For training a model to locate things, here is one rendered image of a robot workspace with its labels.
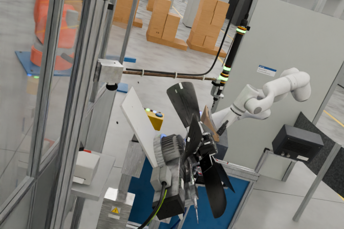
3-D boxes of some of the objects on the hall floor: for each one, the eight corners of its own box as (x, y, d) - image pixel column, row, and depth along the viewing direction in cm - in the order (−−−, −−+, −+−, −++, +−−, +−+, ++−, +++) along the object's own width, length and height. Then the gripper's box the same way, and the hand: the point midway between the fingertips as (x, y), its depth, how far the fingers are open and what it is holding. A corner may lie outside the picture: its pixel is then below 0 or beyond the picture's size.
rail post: (214, 257, 246) (250, 181, 217) (213, 253, 250) (249, 178, 221) (218, 258, 247) (255, 183, 218) (218, 254, 250) (254, 179, 221)
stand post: (89, 292, 194) (131, 140, 151) (93, 279, 202) (134, 132, 160) (96, 293, 194) (140, 142, 152) (100, 280, 203) (142, 134, 160)
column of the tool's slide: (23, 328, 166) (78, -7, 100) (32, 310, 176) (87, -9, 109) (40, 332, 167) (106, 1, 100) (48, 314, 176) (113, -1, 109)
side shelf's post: (59, 277, 197) (81, 175, 166) (62, 271, 201) (84, 170, 170) (65, 278, 197) (88, 176, 167) (68, 273, 201) (90, 172, 170)
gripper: (239, 116, 163) (219, 141, 169) (245, 111, 176) (227, 135, 182) (228, 107, 165) (209, 132, 171) (235, 104, 178) (217, 127, 185)
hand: (220, 131), depth 176 cm, fingers closed
